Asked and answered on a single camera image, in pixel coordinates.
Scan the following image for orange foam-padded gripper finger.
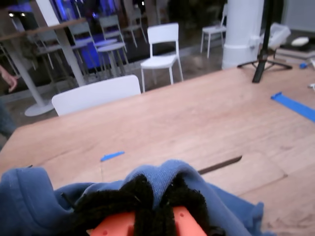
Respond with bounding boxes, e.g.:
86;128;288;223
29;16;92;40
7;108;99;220
147;173;215;236
72;175;155;236

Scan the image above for blue printed T-shirt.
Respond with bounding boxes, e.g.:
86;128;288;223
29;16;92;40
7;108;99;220
0;159;278;236

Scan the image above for bystander bare hand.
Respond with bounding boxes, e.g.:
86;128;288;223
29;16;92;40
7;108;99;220
3;73;19;94

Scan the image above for short blue tape strip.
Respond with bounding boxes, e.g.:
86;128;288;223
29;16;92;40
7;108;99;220
99;150;126;162

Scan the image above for white chair with solid backrest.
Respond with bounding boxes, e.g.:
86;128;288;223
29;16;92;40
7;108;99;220
51;74;142;117

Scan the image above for bystander blue jeans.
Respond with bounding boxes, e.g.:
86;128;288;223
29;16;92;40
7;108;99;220
0;97;17;150

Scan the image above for white open-back chair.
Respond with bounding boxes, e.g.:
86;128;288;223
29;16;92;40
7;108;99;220
139;22;185;93
200;3;228;59

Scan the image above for white slanted column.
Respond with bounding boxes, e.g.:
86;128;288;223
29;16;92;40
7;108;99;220
35;0;86;86

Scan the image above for long blue tape strip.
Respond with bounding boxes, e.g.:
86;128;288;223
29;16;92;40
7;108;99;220
270;91;315;121

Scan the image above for round white side table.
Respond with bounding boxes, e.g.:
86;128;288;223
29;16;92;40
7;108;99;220
96;42;128;74
94;38;119;46

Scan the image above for black tripod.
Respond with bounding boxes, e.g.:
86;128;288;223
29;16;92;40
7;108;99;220
237;0;293;84

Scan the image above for pale green chair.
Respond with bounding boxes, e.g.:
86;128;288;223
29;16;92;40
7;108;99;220
98;14;124;44
68;21;96;74
123;7;149;49

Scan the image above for white round pillar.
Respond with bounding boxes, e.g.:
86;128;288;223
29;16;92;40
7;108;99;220
221;0;266;70

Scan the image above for stacked books with mouse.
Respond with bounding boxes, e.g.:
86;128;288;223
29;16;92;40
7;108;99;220
275;44;315;61

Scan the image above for white oval object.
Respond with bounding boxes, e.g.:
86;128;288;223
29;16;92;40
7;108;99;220
291;36;310;47

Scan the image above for wooden cable slot cover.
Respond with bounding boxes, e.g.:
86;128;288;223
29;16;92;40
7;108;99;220
157;147;288;197

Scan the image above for wooden high table white pedestal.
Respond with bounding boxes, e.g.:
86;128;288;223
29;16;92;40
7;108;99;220
0;17;88;117

